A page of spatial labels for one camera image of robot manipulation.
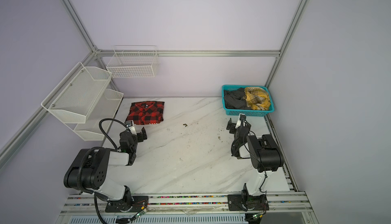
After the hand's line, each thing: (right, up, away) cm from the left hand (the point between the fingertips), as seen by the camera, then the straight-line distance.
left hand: (135, 129), depth 93 cm
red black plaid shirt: (+3, +10, +11) cm, 16 cm away
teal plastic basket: (+66, +11, +11) cm, 68 cm away
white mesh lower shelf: (-7, +7, -23) cm, 25 cm away
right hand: (+65, +7, +1) cm, 65 cm away
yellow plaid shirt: (+81, +20, +11) cm, 84 cm away
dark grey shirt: (+66, +20, +16) cm, 71 cm away
